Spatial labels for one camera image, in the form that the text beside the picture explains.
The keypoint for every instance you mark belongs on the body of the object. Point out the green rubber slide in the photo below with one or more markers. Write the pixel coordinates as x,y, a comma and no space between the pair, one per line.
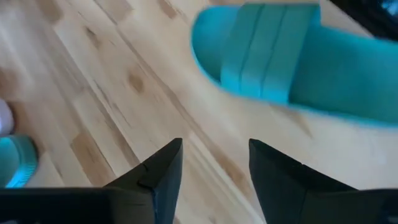
15,161
280,56

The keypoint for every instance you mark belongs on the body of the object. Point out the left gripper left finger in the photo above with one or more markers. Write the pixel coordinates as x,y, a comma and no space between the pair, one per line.
124,205

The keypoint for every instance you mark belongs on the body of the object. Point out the pink rubber slide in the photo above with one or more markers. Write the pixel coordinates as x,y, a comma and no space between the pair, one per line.
5,118

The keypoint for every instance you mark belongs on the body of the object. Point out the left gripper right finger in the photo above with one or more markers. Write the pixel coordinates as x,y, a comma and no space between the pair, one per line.
311,202

